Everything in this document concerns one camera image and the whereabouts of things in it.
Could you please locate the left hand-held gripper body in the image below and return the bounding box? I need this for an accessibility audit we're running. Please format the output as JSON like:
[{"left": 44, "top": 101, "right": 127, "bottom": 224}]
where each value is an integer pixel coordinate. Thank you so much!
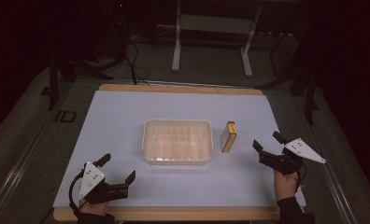
[{"left": 77, "top": 161, "right": 130, "bottom": 205}]

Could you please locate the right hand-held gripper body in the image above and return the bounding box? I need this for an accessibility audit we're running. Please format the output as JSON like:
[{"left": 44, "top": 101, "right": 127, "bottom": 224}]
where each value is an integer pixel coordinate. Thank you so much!
[{"left": 258, "top": 137, "right": 327, "bottom": 175}]

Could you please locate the yellow small box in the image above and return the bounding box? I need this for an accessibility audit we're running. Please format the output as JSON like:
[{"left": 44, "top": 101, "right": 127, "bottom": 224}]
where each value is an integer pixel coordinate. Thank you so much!
[{"left": 220, "top": 120, "right": 238, "bottom": 154}]

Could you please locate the white plastic tray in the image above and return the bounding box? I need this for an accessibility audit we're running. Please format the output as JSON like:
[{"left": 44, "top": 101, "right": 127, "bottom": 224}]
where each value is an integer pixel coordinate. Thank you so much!
[{"left": 141, "top": 118, "right": 214, "bottom": 166}]

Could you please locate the person's right hand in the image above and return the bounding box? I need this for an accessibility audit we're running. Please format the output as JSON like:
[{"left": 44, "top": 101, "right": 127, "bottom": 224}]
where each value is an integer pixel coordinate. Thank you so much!
[{"left": 273, "top": 169, "right": 300, "bottom": 203}]

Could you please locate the person's left hand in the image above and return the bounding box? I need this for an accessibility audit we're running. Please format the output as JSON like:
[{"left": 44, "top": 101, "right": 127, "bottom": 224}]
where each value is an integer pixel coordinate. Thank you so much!
[{"left": 78, "top": 198, "right": 110, "bottom": 217}]

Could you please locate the light blue table mat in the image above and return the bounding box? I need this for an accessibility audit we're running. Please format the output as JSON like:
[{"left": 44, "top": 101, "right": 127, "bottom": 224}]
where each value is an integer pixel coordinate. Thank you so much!
[{"left": 52, "top": 90, "right": 307, "bottom": 209}]

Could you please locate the black tripod stand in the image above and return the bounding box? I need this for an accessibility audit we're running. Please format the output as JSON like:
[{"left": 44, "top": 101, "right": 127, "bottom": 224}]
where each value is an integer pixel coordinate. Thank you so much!
[
  {"left": 40, "top": 46, "right": 115, "bottom": 112},
  {"left": 256, "top": 31, "right": 320, "bottom": 126}
]

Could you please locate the white metal stand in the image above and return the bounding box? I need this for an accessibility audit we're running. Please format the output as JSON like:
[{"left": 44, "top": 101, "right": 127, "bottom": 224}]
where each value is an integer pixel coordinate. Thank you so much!
[{"left": 171, "top": 0, "right": 263, "bottom": 78}]

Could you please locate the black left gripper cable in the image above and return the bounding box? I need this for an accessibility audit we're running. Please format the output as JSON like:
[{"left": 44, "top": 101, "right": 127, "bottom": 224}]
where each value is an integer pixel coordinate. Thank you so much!
[{"left": 68, "top": 169, "right": 88, "bottom": 217}]

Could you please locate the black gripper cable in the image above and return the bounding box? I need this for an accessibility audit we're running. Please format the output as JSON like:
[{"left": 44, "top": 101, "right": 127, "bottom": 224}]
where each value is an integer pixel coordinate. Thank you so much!
[
  {"left": 68, "top": 169, "right": 88, "bottom": 217},
  {"left": 295, "top": 161, "right": 308, "bottom": 191}
]

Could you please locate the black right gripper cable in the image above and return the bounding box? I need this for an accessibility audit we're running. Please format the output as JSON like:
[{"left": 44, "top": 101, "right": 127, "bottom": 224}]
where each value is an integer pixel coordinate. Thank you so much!
[{"left": 295, "top": 161, "right": 308, "bottom": 191}]

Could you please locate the black floor cable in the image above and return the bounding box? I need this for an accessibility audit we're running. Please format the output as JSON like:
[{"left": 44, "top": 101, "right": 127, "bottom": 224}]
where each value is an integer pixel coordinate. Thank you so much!
[{"left": 123, "top": 39, "right": 151, "bottom": 86}]

